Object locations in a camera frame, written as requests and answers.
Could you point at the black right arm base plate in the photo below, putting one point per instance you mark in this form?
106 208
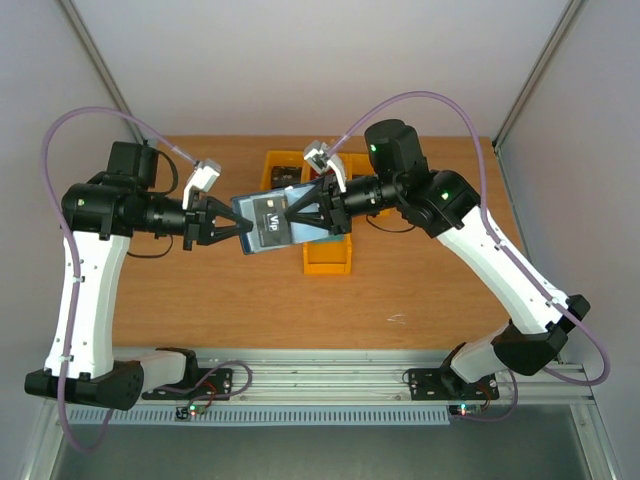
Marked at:
425 385

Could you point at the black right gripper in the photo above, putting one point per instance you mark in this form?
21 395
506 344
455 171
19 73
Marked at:
335 208

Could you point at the right controller board with LEDs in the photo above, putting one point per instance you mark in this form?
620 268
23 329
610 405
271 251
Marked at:
465 409

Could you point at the orange bin front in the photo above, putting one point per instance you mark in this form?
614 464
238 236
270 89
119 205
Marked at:
331 256

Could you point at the left controller board with LEDs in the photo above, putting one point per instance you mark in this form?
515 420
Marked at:
189 413

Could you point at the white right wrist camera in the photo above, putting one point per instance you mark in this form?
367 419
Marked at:
317 147

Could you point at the controller board with leds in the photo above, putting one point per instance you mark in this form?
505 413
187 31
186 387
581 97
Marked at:
465 409
189 413

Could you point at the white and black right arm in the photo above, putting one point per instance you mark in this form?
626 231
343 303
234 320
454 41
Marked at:
447 208

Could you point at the black credit card in bin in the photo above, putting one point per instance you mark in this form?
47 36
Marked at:
284 176

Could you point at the orange bin back left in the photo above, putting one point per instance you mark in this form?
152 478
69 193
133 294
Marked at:
279 158

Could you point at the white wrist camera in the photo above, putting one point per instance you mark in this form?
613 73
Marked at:
202 178
317 147

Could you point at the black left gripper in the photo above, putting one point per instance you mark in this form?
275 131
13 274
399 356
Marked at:
200 218

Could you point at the orange bin back middle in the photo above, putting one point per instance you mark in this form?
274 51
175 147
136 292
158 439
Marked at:
312 170

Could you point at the aluminium rail frame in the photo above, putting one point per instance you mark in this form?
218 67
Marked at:
359 376

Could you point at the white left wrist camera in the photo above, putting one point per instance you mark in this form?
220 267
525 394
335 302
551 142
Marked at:
202 178

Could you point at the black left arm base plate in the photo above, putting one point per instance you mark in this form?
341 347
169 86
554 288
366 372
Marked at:
220 382

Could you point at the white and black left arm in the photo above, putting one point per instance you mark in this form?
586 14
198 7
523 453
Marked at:
102 215

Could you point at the blue card holder wallet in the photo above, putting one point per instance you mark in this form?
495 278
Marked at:
249 242

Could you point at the grey slotted cable duct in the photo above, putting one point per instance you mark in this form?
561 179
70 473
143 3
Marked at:
277 416

